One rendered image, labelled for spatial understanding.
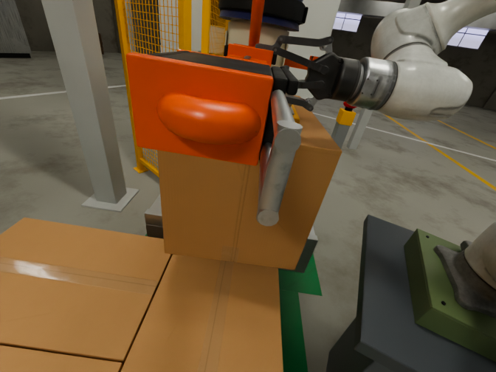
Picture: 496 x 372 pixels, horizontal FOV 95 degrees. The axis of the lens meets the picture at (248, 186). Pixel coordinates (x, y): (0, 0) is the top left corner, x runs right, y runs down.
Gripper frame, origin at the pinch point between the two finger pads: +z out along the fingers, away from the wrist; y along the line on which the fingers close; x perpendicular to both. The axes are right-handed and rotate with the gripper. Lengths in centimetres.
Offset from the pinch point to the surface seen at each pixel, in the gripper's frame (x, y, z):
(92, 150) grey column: 84, 74, 103
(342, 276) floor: 50, 120, -77
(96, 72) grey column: 92, 25, 94
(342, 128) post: 72, 29, -49
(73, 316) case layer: -20, 65, 38
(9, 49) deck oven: 544, 101, 607
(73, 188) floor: 96, 120, 137
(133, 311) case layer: -17, 65, 23
